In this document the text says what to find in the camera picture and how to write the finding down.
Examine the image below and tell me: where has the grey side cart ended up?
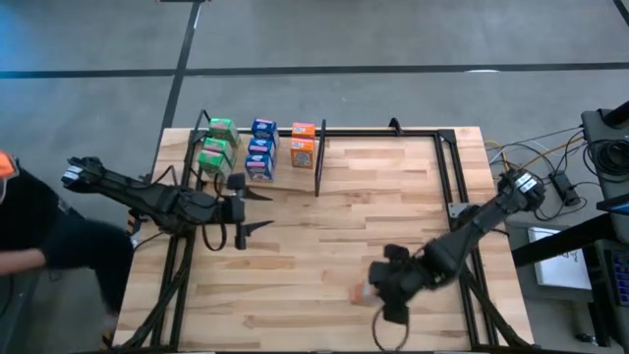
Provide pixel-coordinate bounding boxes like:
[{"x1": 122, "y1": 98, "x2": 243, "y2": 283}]
[{"x1": 581, "y1": 100, "x2": 629, "y2": 207}]

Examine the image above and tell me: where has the black power adapter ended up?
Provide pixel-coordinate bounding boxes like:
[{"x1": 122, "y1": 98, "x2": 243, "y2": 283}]
[{"x1": 548, "y1": 169, "x2": 579, "y2": 207}]

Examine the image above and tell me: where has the blue Frosted Flakes cereal box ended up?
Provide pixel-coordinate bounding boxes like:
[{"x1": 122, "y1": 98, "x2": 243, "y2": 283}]
[
  {"x1": 251, "y1": 117, "x2": 280, "y2": 142},
  {"x1": 244, "y1": 154, "x2": 275, "y2": 182},
  {"x1": 247, "y1": 137, "x2": 278, "y2": 161}
]

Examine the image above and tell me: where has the person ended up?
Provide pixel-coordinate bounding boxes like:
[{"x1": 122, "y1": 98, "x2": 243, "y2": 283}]
[{"x1": 0, "y1": 149, "x2": 135, "y2": 325}]

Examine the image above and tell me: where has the black desk beam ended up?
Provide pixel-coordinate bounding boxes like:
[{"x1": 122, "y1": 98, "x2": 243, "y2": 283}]
[{"x1": 510, "y1": 210, "x2": 629, "y2": 269}]

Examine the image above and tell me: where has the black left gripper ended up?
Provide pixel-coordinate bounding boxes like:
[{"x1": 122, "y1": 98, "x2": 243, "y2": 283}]
[{"x1": 200, "y1": 172, "x2": 274, "y2": 252}]

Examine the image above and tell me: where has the yellow cable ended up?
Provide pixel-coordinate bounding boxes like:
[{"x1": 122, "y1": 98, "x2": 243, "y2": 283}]
[{"x1": 484, "y1": 135, "x2": 589, "y2": 191}]

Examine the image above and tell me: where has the slanted black floor tape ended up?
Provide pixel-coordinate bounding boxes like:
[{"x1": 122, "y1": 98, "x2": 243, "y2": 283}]
[{"x1": 159, "y1": 0, "x2": 203, "y2": 130}]

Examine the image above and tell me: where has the white board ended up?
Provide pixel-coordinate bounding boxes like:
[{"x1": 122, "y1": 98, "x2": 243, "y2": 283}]
[{"x1": 528, "y1": 226, "x2": 594, "y2": 291}]

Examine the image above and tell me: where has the black shelf divider bar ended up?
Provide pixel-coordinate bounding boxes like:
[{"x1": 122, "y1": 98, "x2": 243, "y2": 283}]
[{"x1": 314, "y1": 117, "x2": 327, "y2": 198}]

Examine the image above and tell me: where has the orange Mini-Wheats cereal box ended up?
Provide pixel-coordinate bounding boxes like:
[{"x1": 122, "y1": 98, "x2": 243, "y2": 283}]
[
  {"x1": 348, "y1": 282, "x2": 379, "y2": 307},
  {"x1": 289, "y1": 137, "x2": 315, "y2": 170},
  {"x1": 291, "y1": 122, "x2": 317, "y2": 140}
]

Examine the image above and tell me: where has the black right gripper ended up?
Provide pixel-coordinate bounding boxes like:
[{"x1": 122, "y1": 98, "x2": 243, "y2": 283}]
[{"x1": 369, "y1": 243, "x2": 434, "y2": 326}]

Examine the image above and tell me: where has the coiled black cable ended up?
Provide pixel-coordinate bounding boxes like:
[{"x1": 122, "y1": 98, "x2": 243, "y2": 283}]
[{"x1": 586, "y1": 139, "x2": 629, "y2": 178}]

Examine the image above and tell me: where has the black backlit keyboard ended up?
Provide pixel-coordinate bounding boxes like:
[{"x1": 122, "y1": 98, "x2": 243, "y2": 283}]
[{"x1": 606, "y1": 248, "x2": 629, "y2": 306}]

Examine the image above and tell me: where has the long black floor tape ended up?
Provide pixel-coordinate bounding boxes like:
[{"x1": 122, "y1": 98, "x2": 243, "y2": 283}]
[{"x1": 0, "y1": 61, "x2": 629, "y2": 80}]

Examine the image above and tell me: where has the black left wrist camera cable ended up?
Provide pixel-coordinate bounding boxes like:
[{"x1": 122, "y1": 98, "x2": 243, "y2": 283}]
[{"x1": 200, "y1": 220, "x2": 228, "y2": 254}]

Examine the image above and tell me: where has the black aluminium table frame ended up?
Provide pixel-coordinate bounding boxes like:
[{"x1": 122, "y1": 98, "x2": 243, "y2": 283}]
[{"x1": 115, "y1": 110, "x2": 532, "y2": 353}]

